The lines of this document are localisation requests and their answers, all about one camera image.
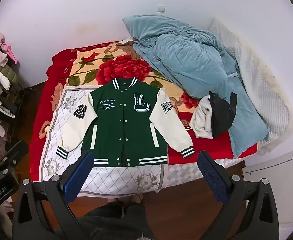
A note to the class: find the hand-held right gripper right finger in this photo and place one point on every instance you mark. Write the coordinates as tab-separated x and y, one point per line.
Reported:
212	175

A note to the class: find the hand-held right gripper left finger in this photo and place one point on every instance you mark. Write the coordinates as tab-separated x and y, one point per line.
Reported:
77	175

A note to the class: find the green and white varsity jacket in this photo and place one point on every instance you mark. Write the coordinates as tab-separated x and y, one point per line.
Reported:
126	130

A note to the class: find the grey checkered bed sheet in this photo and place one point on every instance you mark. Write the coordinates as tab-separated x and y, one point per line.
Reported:
184	173

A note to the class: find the white diamond-pattern quilt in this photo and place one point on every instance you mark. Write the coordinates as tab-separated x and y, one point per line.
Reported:
116	177

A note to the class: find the white fluffy folded cloth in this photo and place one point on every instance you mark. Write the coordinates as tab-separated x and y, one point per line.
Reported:
202	120

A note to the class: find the white cabinet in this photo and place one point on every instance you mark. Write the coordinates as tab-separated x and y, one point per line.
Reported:
274	165

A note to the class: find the person's legs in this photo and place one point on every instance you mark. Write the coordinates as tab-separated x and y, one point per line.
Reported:
126	220

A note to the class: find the white waffle blanket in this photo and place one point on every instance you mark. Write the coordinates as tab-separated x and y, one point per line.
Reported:
261	92

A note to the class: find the light blue duvet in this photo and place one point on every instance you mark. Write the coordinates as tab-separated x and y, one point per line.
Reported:
186	60

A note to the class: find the red floral blanket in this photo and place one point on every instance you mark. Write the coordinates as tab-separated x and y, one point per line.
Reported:
126	66

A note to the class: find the white wall switch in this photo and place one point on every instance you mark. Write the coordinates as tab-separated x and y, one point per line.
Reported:
161	8

